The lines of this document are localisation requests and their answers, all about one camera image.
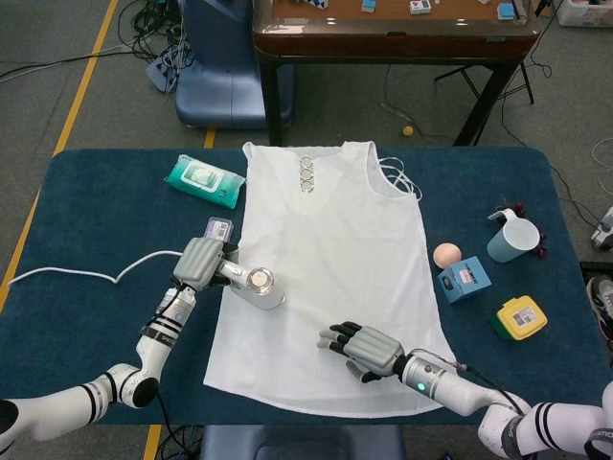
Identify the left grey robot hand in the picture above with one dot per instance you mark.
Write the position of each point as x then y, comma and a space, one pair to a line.
196, 263

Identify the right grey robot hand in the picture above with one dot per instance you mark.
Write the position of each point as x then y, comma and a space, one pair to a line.
373, 350

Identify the white garment steamer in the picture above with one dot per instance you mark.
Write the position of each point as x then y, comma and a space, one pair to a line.
268, 297

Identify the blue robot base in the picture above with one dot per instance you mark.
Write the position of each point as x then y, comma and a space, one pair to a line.
301, 443

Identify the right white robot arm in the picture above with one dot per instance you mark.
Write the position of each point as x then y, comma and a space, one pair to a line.
445, 381

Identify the clear purple plastic box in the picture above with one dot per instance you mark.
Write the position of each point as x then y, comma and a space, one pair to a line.
218, 229

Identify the green wet wipes pack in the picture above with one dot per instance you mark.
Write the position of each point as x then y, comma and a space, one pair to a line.
203, 179

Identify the dark blue tablecloth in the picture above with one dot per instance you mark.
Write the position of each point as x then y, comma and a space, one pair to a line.
96, 215

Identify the blue speaker carton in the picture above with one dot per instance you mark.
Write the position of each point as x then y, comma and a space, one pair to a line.
464, 282

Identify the white sleeveless top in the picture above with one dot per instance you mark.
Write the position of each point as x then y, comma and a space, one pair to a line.
335, 239

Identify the beige foam ball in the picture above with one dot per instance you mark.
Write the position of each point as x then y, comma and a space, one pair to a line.
447, 255

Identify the yellow lidded container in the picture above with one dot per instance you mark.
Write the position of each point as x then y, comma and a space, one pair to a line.
522, 318

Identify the light blue mug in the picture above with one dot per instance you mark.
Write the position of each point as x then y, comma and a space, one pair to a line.
507, 244

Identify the blue machine housing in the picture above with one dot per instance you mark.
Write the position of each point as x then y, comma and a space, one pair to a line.
220, 86

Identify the grey power strip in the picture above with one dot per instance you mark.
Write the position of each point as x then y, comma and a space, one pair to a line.
163, 72

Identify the small yellow ball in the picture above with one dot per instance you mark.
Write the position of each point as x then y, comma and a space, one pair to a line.
407, 130

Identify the grey sneaker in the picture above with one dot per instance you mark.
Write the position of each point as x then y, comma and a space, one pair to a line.
601, 306

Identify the brown mahjong table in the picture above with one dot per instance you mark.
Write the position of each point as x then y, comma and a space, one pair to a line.
392, 40

